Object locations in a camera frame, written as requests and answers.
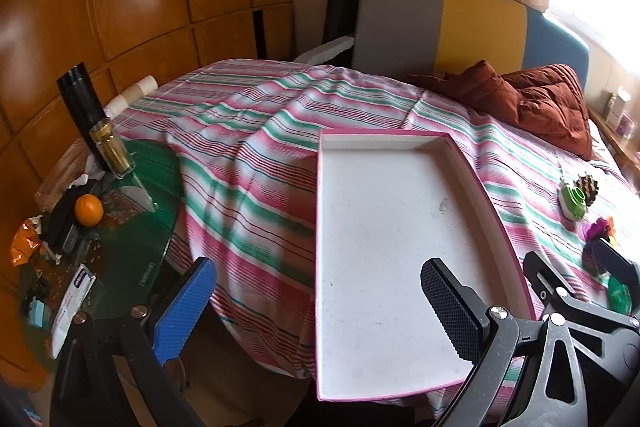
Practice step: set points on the orange snack packet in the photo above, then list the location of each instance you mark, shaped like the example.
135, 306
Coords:
25, 244

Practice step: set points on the black pouch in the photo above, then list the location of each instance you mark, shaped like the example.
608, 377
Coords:
62, 222

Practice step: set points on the black bottle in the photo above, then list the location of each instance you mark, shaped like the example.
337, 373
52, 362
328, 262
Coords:
80, 102

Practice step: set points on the green glass round table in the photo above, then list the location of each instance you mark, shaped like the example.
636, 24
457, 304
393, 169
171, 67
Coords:
135, 247

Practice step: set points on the glass jar with gold lid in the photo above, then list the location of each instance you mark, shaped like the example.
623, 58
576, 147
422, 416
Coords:
112, 147

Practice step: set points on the striped bedsheet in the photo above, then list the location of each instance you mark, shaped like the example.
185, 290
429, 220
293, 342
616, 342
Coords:
250, 157

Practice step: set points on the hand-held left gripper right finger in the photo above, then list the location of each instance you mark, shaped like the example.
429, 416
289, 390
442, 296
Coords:
450, 312

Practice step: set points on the white tray with pink rim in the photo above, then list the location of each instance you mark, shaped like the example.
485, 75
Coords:
390, 232

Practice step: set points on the brown quilt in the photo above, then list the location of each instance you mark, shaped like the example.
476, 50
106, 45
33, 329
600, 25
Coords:
545, 102

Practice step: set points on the white serrated plastic piece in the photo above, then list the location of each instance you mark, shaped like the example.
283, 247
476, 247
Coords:
325, 51

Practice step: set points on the wooden bedside shelf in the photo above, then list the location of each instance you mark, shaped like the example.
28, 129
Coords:
617, 152

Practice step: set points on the white medicine box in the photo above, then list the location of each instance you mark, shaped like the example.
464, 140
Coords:
75, 294

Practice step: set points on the orange fruit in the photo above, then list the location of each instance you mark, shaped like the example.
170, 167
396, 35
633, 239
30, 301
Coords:
88, 210

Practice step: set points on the purple box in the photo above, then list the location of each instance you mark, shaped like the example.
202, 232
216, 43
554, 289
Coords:
625, 123

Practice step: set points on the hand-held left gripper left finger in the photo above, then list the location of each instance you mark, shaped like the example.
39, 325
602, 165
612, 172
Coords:
185, 312

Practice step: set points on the grey yellow blue headboard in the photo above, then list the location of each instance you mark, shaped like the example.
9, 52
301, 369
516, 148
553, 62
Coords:
400, 22

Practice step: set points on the green plastic toy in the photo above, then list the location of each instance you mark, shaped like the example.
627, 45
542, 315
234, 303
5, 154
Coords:
572, 203

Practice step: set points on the brown knobby ball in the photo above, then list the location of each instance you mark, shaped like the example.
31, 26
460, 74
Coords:
590, 189

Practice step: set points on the purple plastic toy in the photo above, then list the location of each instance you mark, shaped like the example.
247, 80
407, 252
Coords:
599, 228

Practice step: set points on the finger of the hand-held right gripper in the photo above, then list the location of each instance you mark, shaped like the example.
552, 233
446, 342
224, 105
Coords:
550, 282
612, 259

